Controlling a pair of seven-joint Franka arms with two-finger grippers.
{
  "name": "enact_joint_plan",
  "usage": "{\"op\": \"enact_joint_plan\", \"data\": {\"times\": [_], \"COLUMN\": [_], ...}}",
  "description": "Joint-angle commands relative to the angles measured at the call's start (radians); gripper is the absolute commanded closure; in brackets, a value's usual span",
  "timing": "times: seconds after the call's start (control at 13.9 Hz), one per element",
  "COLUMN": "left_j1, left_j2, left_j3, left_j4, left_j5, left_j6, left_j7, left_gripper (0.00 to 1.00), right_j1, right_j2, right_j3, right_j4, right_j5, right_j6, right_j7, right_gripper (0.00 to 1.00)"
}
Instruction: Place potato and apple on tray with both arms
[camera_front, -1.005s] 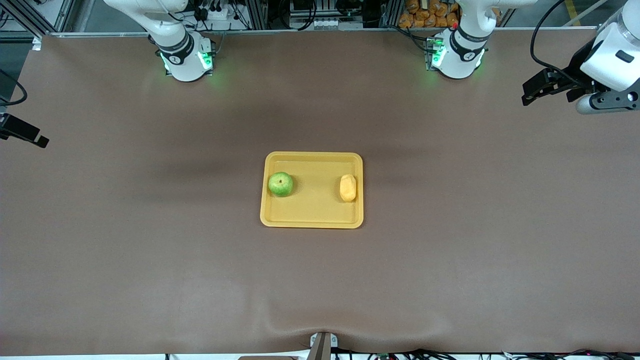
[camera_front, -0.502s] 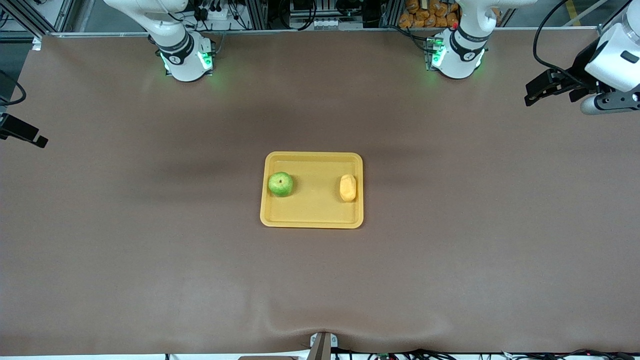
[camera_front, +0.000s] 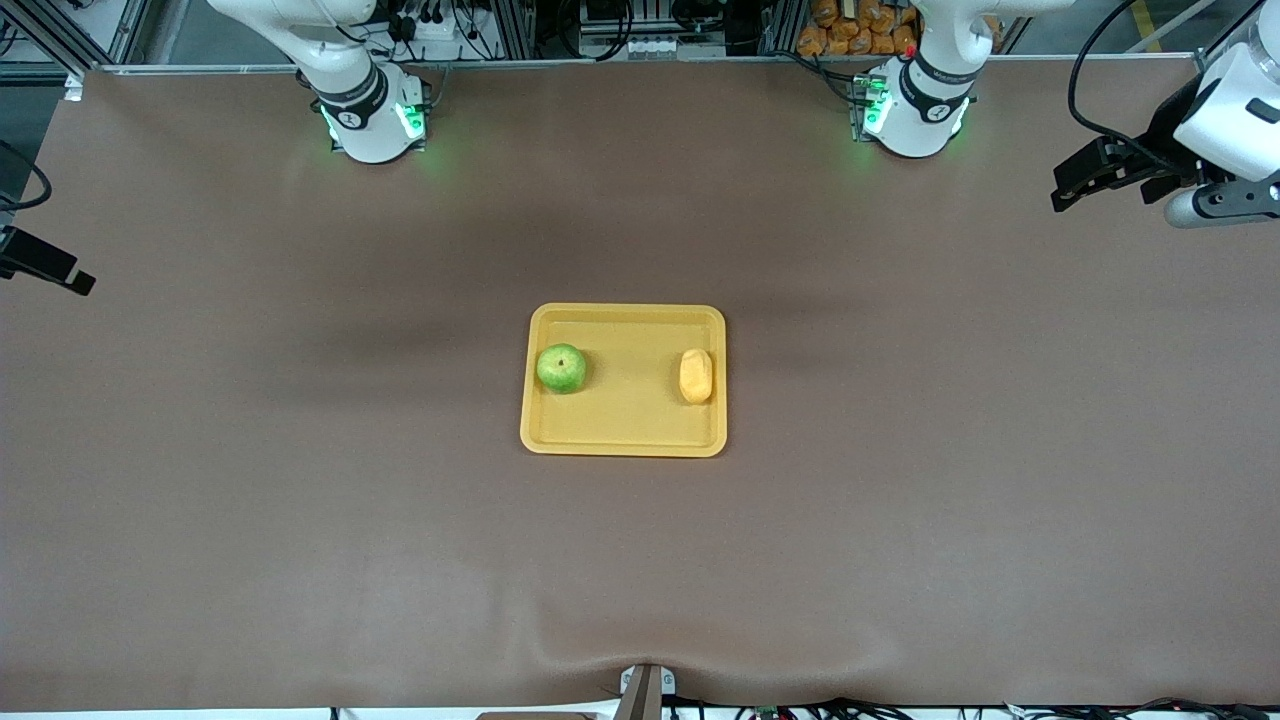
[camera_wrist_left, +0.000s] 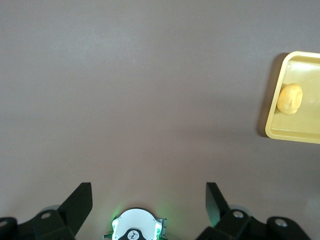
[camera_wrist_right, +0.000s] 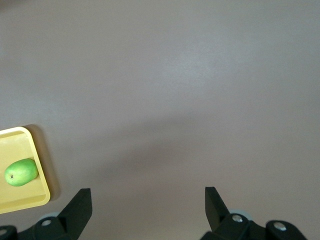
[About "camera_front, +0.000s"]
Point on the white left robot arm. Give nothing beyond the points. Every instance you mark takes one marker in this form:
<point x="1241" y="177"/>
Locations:
<point x="920" y="100"/>

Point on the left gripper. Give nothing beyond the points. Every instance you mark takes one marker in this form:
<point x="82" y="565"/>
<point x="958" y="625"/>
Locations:
<point x="1163" y="131"/>

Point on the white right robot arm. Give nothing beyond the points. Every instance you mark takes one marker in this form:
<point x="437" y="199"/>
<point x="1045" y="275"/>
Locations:
<point x="350" y="80"/>

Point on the silver table edge rail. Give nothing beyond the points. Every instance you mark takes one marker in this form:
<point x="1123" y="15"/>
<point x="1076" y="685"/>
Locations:
<point x="650" y="62"/>

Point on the yellow plastic tray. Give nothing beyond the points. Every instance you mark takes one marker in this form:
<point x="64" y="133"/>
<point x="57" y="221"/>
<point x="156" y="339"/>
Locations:
<point x="630" y="400"/>

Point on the bag of orange items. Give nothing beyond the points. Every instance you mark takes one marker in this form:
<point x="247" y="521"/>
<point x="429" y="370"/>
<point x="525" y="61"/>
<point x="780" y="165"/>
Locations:
<point x="840" y="35"/>

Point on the white power strip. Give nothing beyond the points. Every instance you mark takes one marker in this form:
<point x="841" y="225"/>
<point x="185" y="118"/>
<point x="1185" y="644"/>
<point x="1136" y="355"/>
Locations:
<point x="440" y="28"/>

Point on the aluminium frame post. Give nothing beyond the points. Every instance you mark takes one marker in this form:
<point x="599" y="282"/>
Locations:
<point x="70" y="38"/>

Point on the small white corner bracket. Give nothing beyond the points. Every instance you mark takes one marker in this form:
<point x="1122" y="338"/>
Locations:
<point x="74" y="88"/>

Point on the brown table mat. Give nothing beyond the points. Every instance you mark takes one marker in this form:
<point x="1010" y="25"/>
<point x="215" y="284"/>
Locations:
<point x="300" y="560"/>

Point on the green apple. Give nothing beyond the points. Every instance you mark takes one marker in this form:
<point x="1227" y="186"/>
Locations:
<point x="562" y="368"/>

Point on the aluminium back frame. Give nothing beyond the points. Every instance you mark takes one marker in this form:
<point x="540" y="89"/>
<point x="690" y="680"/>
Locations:
<point x="520" y="30"/>

